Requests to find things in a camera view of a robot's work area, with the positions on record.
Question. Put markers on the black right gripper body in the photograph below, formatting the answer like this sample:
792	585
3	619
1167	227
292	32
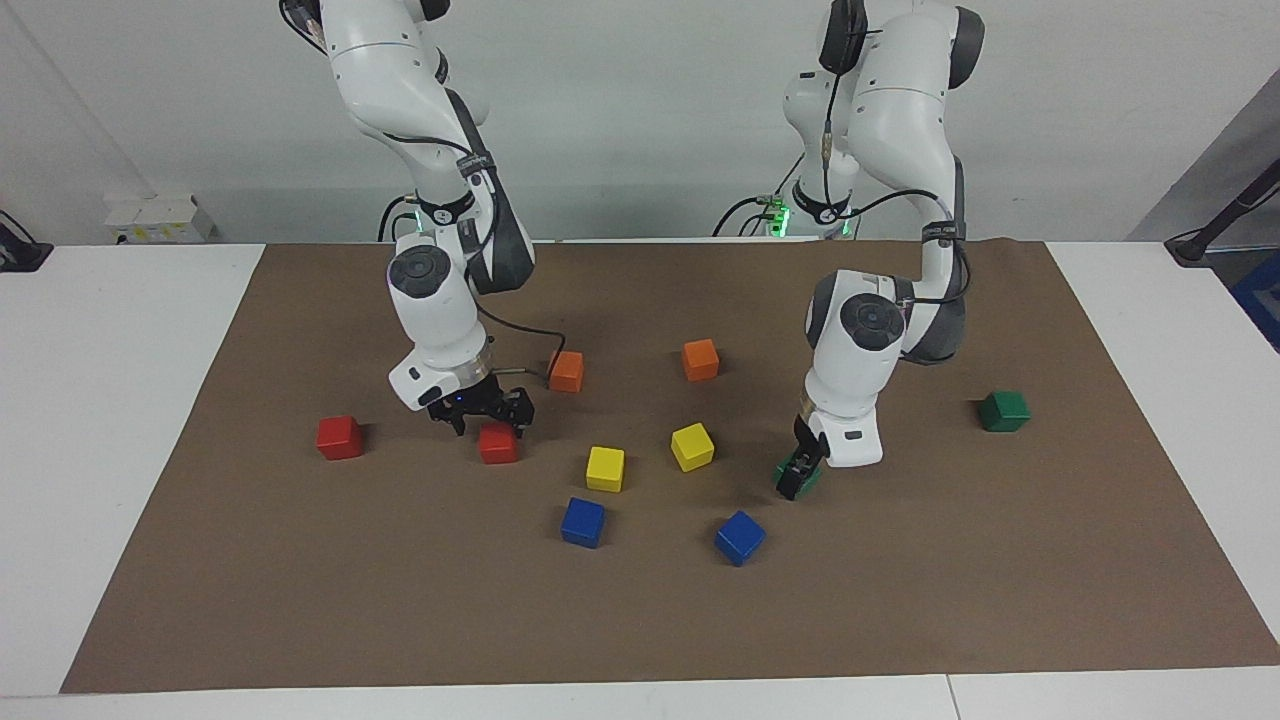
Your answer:
480	398

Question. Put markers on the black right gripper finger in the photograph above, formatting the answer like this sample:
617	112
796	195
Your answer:
520	412
457	420

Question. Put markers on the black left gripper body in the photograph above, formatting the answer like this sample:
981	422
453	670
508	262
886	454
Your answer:
808	435

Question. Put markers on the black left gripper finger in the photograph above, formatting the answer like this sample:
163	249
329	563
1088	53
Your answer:
793	480

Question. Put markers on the green wooden cube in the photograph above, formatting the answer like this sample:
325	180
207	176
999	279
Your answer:
815	480
1004	411

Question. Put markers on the red wooden cube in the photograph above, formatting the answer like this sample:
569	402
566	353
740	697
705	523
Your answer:
340	437
498	445

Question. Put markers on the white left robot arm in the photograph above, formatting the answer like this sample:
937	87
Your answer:
850	400

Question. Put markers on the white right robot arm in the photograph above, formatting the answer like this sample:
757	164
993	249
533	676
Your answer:
430	300

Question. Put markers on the orange wooden cube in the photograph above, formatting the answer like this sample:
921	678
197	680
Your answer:
700	360
566	371

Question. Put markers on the blue wooden cube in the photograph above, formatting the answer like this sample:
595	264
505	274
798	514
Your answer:
740	537
583	522

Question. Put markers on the yellow wooden cube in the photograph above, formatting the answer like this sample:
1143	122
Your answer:
692	446
605	469

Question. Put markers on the brown paper table mat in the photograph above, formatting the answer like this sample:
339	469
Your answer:
640	620

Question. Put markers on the green terminal connector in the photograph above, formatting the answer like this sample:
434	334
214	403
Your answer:
775	212

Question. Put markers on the black pole stand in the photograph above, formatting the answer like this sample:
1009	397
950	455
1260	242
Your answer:
1190	247

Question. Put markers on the black stand base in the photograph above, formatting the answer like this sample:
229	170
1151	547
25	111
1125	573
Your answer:
25	255

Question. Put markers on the blue box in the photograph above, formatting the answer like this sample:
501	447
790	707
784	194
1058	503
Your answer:
1262	300

